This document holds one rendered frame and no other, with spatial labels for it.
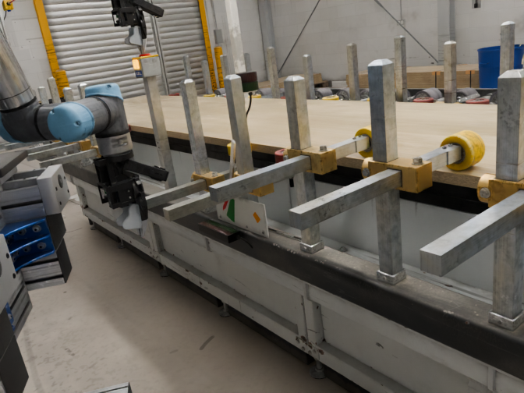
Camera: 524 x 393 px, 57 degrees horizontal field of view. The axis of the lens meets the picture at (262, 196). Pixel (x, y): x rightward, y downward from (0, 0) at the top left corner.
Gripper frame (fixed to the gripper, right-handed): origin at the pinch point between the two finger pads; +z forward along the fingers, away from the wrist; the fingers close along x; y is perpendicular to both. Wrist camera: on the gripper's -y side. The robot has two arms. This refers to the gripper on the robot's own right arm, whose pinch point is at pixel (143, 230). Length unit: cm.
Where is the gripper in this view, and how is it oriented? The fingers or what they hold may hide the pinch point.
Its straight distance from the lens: 121.2
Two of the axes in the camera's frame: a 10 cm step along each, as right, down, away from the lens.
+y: -7.8, 2.9, -5.5
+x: 6.1, 1.7, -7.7
